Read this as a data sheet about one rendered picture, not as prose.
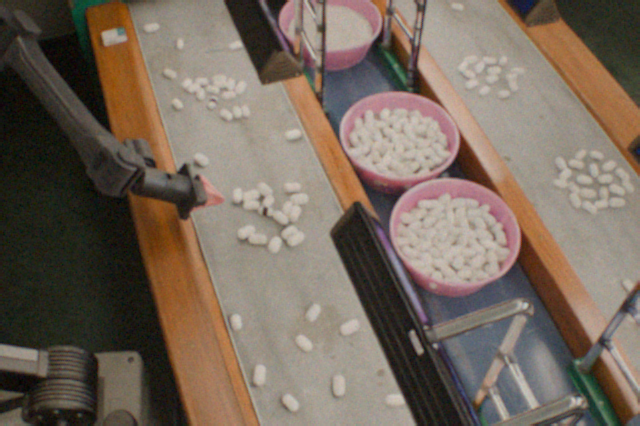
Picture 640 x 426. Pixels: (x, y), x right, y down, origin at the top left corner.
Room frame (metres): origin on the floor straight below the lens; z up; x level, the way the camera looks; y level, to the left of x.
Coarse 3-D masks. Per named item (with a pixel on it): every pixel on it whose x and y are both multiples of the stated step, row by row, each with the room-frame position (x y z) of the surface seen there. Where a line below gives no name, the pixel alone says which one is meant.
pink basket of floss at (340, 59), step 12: (348, 0) 1.65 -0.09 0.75; (360, 0) 1.63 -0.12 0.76; (288, 12) 1.58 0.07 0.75; (360, 12) 1.62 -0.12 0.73; (372, 12) 1.59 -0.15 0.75; (288, 24) 1.56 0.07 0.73; (372, 24) 1.56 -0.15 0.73; (288, 36) 1.46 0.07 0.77; (348, 48) 1.41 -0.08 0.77; (360, 48) 1.44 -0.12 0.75; (312, 60) 1.43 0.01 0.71; (336, 60) 1.42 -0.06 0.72; (348, 60) 1.43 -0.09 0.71
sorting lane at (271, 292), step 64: (192, 0) 1.66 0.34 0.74; (192, 64) 1.38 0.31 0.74; (192, 128) 1.16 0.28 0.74; (256, 128) 1.16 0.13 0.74; (320, 192) 0.97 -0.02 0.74; (256, 256) 0.81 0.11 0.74; (320, 256) 0.81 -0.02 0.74; (256, 320) 0.66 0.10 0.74; (320, 320) 0.67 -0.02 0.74; (320, 384) 0.53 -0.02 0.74; (384, 384) 0.53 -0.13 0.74
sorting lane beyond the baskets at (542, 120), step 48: (432, 0) 1.67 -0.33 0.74; (480, 0) 1.68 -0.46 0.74; (432, 48) 1.46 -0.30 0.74; (480, 48) 1.46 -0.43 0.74; (528, 48) 1.47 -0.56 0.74; (480, 96) 1.28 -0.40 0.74; (528, 96) 1.29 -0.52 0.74; (528, 144) 1.12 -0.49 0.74; (576, 144) 1.13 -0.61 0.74; (528, 192) 0.98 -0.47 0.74; (576, 240) 0.85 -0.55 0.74; (624, 240) 0.85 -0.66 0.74; (624, 288) 0.74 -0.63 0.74; (624, 336) 0.63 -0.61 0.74
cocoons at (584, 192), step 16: (448, 0) 1.66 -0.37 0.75; (464, 64) 1.38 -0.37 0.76; (480, 64) 1.38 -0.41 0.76; (496, 80) 1.33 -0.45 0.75; (512, 80) 1.32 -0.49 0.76; (560, 160) 1.06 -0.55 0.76; (576, 160) 1.06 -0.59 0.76; (560, 176) 1.02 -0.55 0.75; (592, 176) 1.03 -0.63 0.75; (608, 176) 1.02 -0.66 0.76; (624, 176) 1.02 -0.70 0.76; (576, 192) 0.97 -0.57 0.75; (592, 192) 0.97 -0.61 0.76; (624, 192) 0.98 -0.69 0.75; (592, 208) 0.93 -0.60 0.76
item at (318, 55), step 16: (304, 0) 1.35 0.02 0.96; (320, 0) 1.25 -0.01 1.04; (320, 16) 1.25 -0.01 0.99; (304, 32) 1.38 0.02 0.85; (320, 32) 1.25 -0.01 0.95; (304, 48) 1.40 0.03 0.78; (320, 48) 1.25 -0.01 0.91; (304, 64) 1.40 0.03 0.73; (320, 64) 1.25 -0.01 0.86; (320, 80) 1.25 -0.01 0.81; (320, 96) 1.25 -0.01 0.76
